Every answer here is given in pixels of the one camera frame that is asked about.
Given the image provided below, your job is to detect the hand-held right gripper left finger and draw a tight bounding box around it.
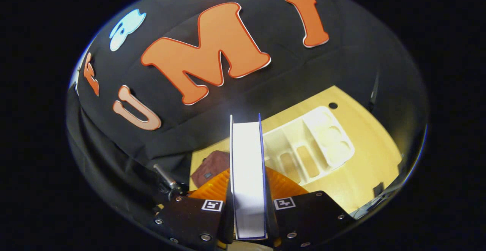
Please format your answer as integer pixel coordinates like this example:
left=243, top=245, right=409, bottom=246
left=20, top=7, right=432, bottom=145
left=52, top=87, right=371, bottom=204
left=153, top=167, right=236, bottom=250

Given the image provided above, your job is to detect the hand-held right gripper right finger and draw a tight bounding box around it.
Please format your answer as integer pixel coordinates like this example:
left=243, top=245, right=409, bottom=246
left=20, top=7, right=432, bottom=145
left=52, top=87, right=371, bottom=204
left=264, top=166, right=355, bottom=249

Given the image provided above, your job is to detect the maroon schoolbag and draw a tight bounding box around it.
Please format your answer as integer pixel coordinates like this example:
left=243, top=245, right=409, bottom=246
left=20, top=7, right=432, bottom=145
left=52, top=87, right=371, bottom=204
left=191, top=150, right=231, bottom=189

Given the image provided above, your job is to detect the blue cover book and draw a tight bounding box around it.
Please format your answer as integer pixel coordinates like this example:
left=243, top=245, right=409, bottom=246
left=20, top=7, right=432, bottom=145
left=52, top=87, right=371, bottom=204
left=229, top=114, right=268, bottom=241

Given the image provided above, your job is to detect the white bookshelf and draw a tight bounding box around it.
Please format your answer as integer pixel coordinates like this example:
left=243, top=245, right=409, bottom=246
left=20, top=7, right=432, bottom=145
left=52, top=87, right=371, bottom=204
left=262, top=106, right=355, bottom=185

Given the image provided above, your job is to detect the black backdrop cloth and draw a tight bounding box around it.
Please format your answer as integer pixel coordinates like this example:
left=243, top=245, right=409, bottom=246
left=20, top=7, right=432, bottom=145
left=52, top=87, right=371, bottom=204
left=66, top=0, right=429, bottom=221

